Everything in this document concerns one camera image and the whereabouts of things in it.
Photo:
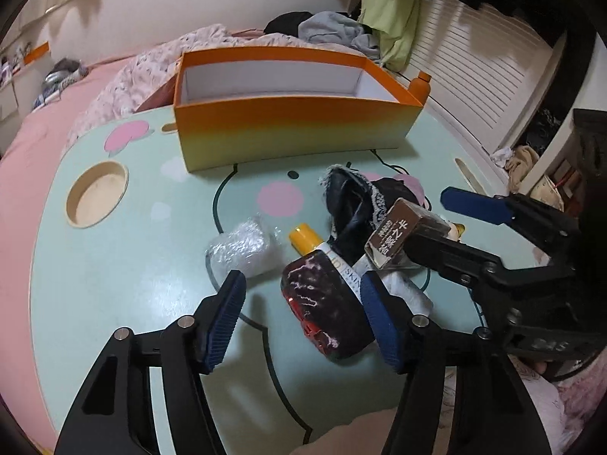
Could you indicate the plain white tube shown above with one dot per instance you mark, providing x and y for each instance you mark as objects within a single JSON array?
[{"x": 410, "y": 294}]

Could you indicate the yellow-green cloth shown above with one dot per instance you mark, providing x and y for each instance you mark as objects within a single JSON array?
[{"x": 389, "y": 9}]

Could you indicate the brown rectangular box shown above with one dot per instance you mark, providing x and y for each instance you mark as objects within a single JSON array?
[{"x": 403, "y": 227}]

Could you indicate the light green lap table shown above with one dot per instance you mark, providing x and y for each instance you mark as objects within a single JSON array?
[{"x": 28, "y": 199}]

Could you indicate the dark grey cloth pile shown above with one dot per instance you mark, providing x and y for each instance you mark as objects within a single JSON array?
[{"x": 61, "y": 73}]

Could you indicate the beige cloth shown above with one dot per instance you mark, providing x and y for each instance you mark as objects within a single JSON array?
[{"x": 521, "y": 161}]

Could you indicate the white tube with yellow cap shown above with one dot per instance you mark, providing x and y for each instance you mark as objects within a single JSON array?
[{"x": 303, "y": 239}]

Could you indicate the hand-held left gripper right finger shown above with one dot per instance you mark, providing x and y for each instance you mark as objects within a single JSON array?
[{"x": 379, "y": 322}]

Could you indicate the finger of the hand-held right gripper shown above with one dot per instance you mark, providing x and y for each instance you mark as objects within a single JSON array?
[
  {"x": 469, "y": 204},
  {"x": 455, "y": 256}
]

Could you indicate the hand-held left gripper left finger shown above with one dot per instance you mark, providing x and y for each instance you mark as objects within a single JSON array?
[{"x": 223, "y": 322}]

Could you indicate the dark red marbled packet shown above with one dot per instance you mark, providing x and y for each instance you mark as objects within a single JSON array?
[{"x": 327, "y": 303}]

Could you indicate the white louvered door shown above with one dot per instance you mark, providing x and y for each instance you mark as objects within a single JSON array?
[{"x": 474, "y": 71}]

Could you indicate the beige bag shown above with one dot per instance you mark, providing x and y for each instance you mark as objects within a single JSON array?
[{"x": 555, "y": 187}]

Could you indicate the orange cardboard box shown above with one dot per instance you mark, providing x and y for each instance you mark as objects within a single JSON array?
[{"x": 294, "y": 128}]

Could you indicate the small white cloth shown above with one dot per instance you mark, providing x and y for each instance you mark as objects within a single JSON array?
[{"x": 502, "y": 155}]

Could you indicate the pink floral blanket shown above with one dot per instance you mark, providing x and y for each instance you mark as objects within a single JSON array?
[{"x": 142, "y": 76}]

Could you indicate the clear plastic wrapped white item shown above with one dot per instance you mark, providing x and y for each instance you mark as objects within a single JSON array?
[{"x": 244, "y": 246}]

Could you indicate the grey clothing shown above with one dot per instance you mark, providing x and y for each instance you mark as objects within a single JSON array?
[{"x": 327, "y": 26}]

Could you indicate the orange bottle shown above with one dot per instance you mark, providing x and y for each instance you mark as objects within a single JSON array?
[{"x": 419, "y": 86}]

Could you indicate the dark cloth with lace trim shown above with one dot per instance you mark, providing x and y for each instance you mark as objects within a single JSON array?
[{"x": 351, "y": 204}]

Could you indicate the black clothing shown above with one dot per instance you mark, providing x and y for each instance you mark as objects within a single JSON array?
[{"x": 284, "y": 23}]

